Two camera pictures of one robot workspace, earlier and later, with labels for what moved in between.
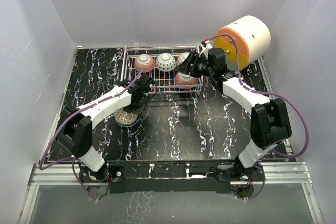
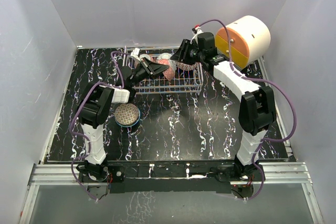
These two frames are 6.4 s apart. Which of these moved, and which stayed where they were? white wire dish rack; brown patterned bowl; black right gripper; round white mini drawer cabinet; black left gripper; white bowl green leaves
Moved: black left gripper; black right gripper
Stayed: brown patterned bowl; round white mini drawer cabinet; white wire dish rack; white bowl green leaves
